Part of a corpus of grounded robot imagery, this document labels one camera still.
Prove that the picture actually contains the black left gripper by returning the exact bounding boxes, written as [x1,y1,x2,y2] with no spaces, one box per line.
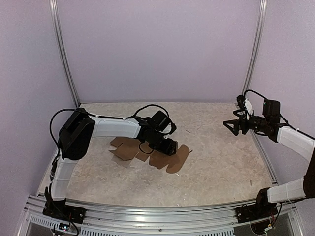
[149,131,177,156]

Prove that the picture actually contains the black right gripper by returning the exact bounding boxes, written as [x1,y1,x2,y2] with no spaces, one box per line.
[224,109,269,136]

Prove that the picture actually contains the brown cardboard box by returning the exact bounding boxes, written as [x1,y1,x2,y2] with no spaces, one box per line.
[110,137,191,174]

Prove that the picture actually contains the left robot arm white sleeve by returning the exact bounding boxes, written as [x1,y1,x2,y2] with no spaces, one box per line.
[43,108,178,204]

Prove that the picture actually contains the robot arm white sleeve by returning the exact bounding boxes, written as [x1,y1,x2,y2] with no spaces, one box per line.
[43,108,178,204]
[255,99,315,209]

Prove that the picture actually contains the right robot arm white sleeve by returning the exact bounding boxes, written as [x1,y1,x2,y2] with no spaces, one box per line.
[255,99,315,209]

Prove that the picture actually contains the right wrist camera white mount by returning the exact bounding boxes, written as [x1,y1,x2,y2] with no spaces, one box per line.
[236,95,254,116]

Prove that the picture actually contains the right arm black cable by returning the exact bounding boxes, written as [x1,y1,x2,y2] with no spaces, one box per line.
[243,89,315,141]

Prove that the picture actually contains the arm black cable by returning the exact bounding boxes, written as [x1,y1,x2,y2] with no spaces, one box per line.
[49,104,173,148]
[243,89,315,141]

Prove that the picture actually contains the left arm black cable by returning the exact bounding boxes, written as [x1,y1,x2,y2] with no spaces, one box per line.
[49,104,173,148]

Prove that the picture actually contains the right aluminium frame post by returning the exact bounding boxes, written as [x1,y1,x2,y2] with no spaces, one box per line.
[241,0,268,94]

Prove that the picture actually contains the aluminium frame post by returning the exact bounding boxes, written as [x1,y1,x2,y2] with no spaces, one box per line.
[49,0,81,107]
[241,0,268,94]

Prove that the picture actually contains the front aluminium frame rail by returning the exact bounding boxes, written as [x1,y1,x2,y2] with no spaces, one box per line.
[13,195,307,236]

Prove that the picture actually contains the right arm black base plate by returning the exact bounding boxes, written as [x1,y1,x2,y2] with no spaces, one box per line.
[235,203,278,223]

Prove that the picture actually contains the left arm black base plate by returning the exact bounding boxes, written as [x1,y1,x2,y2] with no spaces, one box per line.
[43,200,86,224]

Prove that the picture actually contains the left aluminium frame post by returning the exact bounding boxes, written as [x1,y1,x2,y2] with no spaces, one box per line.
[49,0,81,107]

